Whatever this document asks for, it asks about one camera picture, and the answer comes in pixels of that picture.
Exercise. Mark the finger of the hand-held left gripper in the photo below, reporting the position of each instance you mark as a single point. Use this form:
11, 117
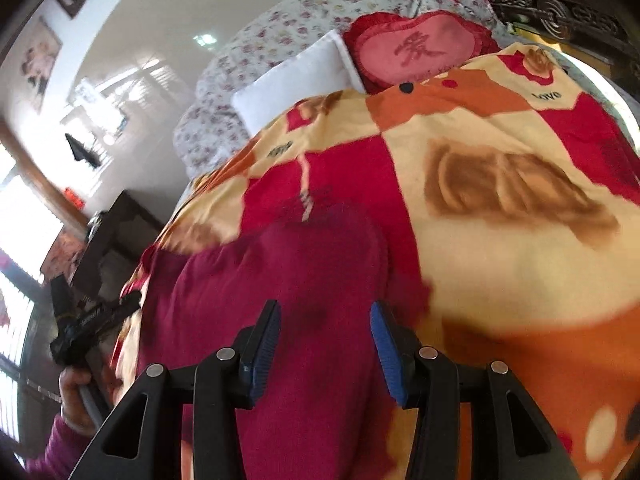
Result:
120, 310

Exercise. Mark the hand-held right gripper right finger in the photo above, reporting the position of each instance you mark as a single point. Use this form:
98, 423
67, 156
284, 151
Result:
385, 350

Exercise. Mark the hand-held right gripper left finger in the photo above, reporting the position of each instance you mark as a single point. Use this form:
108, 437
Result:
265, 355

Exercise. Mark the dark red fleece garment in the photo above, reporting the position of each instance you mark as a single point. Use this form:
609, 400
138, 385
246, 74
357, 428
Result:
310, 270

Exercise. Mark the person's left forearm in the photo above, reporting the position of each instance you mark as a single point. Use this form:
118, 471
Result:
60, 450

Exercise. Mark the person's left hand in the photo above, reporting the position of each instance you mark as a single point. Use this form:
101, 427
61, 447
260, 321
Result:
75, 395

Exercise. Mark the red printed box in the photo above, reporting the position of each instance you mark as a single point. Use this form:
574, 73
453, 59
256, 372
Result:
62, 257

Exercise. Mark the dark wooden table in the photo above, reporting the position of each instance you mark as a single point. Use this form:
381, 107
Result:
120, 230

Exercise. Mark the window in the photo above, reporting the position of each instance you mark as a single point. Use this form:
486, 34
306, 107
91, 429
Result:
25, 210

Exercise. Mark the orange red checked printed blanket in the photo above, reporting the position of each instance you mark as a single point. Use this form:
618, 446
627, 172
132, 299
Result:
500, 260

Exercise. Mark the dark hanging cloth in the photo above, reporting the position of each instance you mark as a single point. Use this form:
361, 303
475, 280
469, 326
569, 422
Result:
82, 150

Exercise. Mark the white pillow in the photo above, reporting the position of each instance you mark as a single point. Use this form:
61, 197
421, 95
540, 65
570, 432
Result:
295, 80

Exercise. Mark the floral quilt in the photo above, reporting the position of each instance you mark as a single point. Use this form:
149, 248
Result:
260, 45

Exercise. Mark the red heart-shaped cushion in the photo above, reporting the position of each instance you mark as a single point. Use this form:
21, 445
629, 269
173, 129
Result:
420, 45

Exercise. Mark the carved wooden headboard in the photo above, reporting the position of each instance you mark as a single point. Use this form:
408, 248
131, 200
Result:
550, 10

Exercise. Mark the red wall sticker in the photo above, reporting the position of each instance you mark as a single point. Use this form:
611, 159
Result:
74, 197

